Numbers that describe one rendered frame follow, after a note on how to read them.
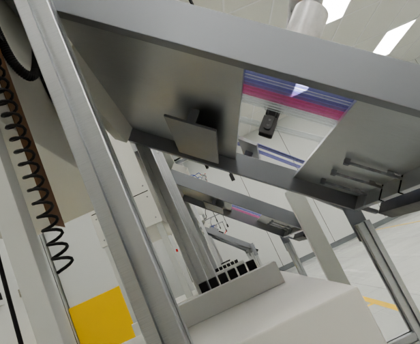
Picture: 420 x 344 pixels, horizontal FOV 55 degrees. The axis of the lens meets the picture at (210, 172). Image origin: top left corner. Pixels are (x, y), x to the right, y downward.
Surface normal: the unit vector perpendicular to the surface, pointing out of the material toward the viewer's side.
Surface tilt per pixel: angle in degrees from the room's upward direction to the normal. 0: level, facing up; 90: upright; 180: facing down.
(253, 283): 90
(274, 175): 90
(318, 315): 90
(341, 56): 90
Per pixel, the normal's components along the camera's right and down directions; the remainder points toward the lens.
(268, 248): -0.04, -0.22
